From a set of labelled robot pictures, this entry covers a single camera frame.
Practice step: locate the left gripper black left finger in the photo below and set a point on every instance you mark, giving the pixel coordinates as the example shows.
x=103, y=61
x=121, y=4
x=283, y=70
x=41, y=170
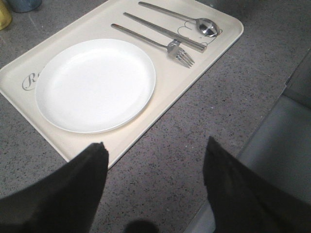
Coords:
x=66, y=201

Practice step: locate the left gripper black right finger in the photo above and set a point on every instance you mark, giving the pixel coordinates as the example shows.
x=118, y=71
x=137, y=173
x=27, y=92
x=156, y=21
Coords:
x=243, y=202

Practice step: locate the white round plate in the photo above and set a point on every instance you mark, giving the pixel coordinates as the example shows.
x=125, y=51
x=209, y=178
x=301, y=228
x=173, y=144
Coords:
x=95, y=86

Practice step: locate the silver metal chopsticks pair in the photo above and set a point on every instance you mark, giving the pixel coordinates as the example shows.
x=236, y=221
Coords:
x=182, y=39

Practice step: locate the silver metal fork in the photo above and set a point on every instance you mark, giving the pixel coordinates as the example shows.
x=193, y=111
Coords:
x=173, y=49

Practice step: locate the silver metal spoon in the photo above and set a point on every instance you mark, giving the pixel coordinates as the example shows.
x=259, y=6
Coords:
x=205, y=26

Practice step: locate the cream rabbit serving tray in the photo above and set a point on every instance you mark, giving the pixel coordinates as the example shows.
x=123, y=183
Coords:
x=18, y=79

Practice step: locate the yellow enamel mug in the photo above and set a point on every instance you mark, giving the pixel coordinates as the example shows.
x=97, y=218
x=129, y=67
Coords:
x=5, y=16

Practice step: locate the blue enamel mug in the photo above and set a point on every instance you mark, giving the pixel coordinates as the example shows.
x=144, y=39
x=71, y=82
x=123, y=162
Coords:
x=23, y=6

